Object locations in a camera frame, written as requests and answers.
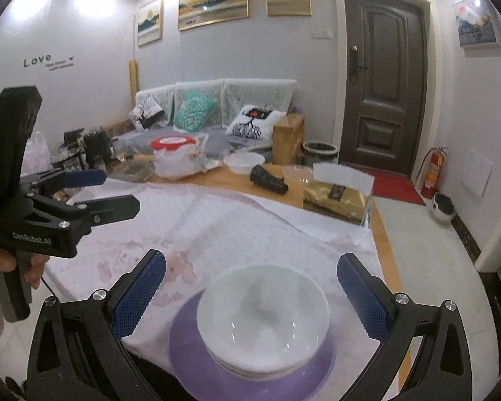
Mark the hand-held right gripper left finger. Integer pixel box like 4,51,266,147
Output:
25,249,168,401

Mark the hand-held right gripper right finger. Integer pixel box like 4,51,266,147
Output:
336,253,473,401

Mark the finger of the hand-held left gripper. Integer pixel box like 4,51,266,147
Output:
27,194,140,235
19,169,107,195

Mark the purple plate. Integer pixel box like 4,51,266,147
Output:
167,288,337,401

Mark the person's left hand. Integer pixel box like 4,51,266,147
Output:
0,246,51,290

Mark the pink plastic bag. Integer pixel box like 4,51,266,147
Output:
21,131,53,174

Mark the black appliance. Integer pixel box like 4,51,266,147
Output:
83,129,111,168

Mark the white plastic bag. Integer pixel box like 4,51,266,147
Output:
152,133,209,180

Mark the red lid container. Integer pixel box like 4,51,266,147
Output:
150,135,197,151

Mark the black and white pillow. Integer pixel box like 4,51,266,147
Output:
129,94,165,130

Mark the white dotted tablecloth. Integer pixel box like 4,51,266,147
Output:
42,177,387,385

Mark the gold box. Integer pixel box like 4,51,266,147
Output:
303,179,374,223

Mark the yellow rolled mat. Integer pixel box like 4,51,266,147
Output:
128,60,139,107

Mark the red doormat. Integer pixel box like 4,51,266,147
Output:
361,168,427,206

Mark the round white and black bowl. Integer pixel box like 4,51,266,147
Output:
431,192,458,222

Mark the teal patterned pillow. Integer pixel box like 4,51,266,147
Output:
173,91,217,131

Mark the white box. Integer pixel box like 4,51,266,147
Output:
312,162,375,197

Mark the small white bowl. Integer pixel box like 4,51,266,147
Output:
223,151,267,175

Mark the clear plastic bag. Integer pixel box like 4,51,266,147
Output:
282,165,316,184

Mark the red fire extinguisher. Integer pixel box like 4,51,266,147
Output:
420,146,448,200

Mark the dark trash bin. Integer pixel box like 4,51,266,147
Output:
303,140,339,168

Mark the black pouch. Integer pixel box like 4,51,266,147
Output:
250,164,291,195

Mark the white tree-print pillow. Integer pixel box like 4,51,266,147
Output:
225,106,285,140

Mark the small framed landscape picture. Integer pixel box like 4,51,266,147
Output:
137,0,164,47

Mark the cardboard box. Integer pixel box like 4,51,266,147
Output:
272,112,306,165

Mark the grey sofa with lace cover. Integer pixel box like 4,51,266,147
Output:
104,77,299,163

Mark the dark brown door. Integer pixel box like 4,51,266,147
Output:
342,0,429,178

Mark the wide framed landscape picture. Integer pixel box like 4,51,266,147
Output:
177,0,250,32

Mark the framed mountain picture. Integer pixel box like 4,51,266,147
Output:
453,0,501,48

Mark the black cable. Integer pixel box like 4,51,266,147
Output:
42,273,63,301

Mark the black wall decal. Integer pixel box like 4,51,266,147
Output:
23,53,76,71

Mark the white wall panel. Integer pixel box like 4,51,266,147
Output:
460,149,492,199

